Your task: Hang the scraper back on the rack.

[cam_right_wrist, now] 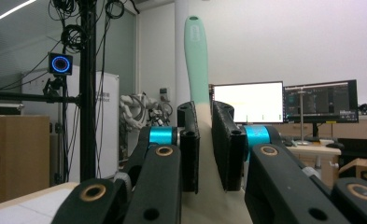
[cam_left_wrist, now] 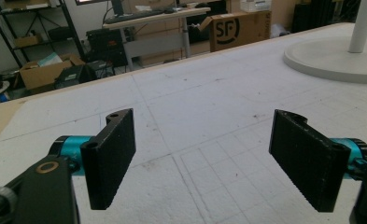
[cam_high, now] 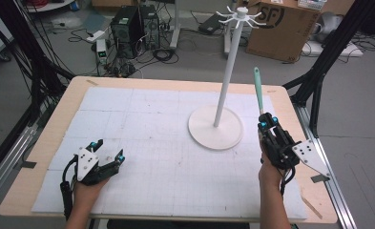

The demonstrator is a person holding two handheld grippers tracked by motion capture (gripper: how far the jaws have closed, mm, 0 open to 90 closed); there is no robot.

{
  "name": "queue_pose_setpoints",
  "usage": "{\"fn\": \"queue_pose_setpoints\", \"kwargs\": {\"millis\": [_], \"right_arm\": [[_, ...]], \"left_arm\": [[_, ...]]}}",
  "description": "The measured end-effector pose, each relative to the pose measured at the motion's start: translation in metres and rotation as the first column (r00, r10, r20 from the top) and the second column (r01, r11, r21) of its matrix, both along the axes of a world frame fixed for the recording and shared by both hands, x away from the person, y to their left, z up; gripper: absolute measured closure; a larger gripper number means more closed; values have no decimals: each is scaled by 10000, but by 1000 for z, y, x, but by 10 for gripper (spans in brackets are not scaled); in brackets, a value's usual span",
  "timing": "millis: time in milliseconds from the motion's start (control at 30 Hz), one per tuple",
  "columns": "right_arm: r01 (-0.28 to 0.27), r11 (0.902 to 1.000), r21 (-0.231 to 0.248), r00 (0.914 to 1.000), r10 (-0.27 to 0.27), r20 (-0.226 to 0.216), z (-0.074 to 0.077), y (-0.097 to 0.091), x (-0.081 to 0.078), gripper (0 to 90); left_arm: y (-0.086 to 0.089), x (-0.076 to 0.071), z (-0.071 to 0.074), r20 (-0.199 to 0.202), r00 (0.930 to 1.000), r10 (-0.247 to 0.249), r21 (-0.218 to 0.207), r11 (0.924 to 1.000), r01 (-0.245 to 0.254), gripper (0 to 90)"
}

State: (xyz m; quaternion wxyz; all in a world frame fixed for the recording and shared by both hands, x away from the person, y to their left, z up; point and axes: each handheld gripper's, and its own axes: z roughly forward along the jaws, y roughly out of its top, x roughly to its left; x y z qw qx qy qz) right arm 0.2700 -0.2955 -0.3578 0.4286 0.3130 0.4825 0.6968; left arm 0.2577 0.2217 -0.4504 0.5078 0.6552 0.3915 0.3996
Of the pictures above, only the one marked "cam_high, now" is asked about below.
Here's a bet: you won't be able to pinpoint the person's left hand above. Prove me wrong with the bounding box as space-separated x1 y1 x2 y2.
73 177 110 210

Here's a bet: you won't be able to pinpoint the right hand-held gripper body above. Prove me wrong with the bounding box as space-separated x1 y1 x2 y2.
259 125 332 178

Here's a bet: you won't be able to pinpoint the coiled black cable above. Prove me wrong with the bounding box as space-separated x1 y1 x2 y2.
152 47 180 65

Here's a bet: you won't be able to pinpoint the flat white board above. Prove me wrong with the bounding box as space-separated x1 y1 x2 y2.
301 40 365 59

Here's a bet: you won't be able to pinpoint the slim black computer tower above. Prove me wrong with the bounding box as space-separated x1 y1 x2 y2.
139 4 161 52

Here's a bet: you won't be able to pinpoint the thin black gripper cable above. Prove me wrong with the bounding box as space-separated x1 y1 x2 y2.
280 166 297 198

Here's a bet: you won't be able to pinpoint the white hook rack stand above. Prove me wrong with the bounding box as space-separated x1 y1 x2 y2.
187 5 267 152

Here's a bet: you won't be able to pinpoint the flat black case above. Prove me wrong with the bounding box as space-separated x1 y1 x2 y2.
198 13 225 36

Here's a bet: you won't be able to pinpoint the brown cardboard box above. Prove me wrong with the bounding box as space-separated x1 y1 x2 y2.
245 0 323 63

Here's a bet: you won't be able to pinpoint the black tape piece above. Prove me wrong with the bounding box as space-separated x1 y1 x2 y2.
19 160 38 170
310 174 331 184

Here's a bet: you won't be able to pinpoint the white grid mat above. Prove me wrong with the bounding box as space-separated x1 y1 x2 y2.
31 86 309 221

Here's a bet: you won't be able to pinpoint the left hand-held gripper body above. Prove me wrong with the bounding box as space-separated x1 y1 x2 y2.
75 146 121 187

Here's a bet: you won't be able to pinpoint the thin wooden stick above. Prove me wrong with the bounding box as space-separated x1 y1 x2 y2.
300 190 323 220

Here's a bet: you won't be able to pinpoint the large black computer tower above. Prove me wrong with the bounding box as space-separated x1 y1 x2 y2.
110 5 145 60

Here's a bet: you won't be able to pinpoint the thick black gripper cable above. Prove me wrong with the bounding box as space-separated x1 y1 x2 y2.
59 155 80 221

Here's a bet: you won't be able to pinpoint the white power strip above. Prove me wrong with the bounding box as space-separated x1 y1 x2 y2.
86 30 107 44

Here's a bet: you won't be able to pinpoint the white device with green display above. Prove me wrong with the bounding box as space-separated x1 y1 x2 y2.
95 38 109 65

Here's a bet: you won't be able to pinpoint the black metal frame with cables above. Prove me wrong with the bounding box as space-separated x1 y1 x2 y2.
0 0 75 126

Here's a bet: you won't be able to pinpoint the person's right hand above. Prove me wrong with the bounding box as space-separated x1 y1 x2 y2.
258 135 286 189

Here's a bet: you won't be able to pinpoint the white round appliance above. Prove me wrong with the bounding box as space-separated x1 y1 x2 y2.
314 11 344 43

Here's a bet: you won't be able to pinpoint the white stand pole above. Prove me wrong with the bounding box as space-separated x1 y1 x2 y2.
170 0 182 50

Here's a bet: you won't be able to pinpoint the aluminium rail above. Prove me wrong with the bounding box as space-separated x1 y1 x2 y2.
0 124 39 208
294 104 359 229

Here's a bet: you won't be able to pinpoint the wooden spatula with teal handle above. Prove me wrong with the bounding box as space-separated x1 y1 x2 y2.
253 66 266 116

